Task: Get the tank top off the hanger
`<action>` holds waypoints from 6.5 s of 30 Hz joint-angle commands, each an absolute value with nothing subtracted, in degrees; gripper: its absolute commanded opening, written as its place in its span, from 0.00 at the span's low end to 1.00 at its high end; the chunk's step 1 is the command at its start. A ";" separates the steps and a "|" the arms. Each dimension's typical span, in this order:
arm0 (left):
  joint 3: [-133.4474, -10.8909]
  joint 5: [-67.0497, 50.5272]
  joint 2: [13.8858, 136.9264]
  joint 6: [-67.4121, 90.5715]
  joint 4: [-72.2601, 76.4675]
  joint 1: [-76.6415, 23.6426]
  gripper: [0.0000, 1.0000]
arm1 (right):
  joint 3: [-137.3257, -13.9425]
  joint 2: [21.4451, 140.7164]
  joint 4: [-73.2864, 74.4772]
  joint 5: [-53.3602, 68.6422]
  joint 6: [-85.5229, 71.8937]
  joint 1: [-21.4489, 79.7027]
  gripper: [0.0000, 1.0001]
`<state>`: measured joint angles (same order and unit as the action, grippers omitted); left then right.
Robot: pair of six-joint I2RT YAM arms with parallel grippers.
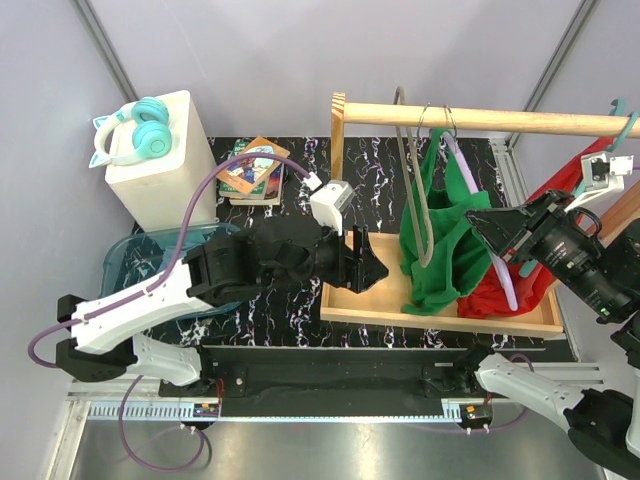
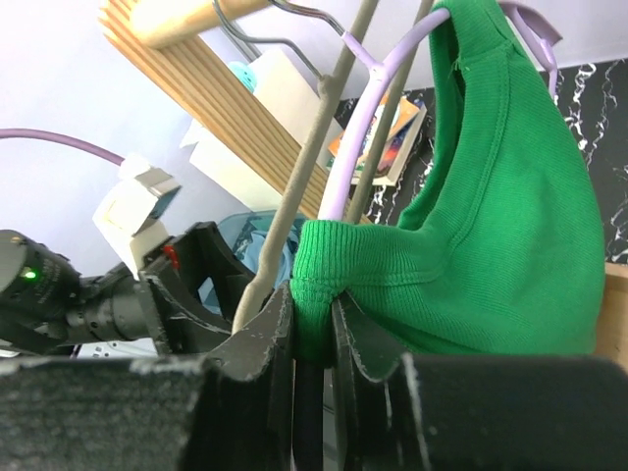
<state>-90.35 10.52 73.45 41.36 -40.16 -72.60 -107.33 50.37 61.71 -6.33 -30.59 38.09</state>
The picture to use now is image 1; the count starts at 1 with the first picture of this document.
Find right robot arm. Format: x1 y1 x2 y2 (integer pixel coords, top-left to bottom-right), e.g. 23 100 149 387
453 190 639 479

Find teal plastic bin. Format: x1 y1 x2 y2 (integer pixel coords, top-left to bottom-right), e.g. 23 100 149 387
99 223 240 298

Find teal cat-ear headphones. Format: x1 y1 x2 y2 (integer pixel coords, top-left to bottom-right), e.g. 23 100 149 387
89 97 172 168

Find teal hanger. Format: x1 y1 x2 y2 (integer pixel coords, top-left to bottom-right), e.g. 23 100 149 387
519 97 639 279

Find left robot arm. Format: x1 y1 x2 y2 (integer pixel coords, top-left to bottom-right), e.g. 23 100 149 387
55 215 389 396

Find grey hanger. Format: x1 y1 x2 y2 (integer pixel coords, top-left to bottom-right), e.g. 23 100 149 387
393 86 434 269

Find red tank top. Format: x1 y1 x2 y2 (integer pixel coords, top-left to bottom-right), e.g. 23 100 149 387
457 137 614 319

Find green tank top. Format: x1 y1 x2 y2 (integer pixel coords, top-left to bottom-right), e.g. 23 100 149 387
399 129 491 316

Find purple hanger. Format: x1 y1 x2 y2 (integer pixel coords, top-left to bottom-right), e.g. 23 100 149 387
439 105 521 312

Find green bottom book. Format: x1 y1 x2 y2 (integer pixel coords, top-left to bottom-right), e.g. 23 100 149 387
217 137 290 205

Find orange top book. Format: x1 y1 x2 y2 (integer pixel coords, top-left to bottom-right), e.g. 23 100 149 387
217 137 290 197

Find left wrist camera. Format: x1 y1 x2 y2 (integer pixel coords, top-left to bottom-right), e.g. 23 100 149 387
302 173 355 236

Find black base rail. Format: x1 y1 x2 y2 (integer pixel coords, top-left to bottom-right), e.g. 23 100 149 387
158 344 581 421

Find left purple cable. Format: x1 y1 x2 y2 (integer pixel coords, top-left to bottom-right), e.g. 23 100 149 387
27 153 321 471

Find white box stand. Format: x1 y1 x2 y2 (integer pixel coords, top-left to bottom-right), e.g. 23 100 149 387
104 90 216 232

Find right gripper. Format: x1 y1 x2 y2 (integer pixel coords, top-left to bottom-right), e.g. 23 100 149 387
460 184 630 315

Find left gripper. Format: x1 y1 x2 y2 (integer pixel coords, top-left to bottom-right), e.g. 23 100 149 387
264 213 389 294

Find wooden clothes rack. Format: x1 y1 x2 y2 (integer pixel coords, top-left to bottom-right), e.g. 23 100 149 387
320 92 629 339

